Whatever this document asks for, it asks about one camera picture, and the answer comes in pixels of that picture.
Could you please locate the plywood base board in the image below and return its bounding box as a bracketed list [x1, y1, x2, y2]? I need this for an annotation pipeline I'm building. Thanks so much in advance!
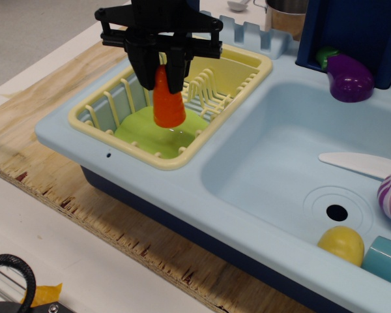
[0, 35, 307, 312]

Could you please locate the yellow masking tape piece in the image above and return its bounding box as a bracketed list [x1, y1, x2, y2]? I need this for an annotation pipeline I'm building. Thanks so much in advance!
[31, 283, 63, 308]

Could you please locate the dark metal bracket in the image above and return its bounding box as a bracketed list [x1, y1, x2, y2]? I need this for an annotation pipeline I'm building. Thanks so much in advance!
[0, 301, 74, 313]

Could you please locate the yellow toy lemon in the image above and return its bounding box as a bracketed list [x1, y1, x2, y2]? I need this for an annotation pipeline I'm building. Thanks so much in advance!
[317, 226, 365, 267]

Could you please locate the yellow plastic dish rack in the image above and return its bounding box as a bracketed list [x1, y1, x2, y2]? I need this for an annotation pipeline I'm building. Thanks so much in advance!
[68, 44, 272, 170]

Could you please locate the purple toy eggplant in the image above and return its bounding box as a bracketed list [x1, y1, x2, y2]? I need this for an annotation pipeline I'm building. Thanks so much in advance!
[315, 46, 375, 103]

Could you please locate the teal plastic cup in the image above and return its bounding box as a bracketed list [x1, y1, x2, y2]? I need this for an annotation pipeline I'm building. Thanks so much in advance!
[361, 236, 391, 283]

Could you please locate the white plastic toy knife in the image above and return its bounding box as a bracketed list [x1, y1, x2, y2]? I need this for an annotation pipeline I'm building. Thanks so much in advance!
[318, 152, 391, 179]

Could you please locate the light blue toy sink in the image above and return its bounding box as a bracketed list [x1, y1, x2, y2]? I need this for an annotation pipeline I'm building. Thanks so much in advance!
[35, 16, 391, 312]

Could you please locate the silver metal pot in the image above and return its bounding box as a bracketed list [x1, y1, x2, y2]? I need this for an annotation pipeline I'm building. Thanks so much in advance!
[253, 0, 308, 41]

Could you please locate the dark blue faucet tower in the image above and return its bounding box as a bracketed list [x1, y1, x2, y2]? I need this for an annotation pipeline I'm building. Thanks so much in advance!
[296, 0, 391, 89]

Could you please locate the black braided cable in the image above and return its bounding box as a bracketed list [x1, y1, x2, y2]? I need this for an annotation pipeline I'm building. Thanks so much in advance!
[0, 254, 37, 313]

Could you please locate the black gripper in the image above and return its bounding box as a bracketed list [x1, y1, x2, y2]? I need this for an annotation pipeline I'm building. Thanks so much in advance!
[94, 1, 223, 94]

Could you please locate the orange toy carrot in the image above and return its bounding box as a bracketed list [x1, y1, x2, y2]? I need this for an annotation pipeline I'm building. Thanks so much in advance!
[152, 65, 186, 128]

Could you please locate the light green plastic plate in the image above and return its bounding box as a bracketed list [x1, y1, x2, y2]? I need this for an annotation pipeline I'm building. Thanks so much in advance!
[114, 107, 209, 159]

